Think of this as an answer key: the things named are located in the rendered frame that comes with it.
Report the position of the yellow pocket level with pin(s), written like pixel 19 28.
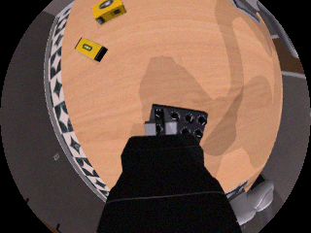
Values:
pixel 93 50

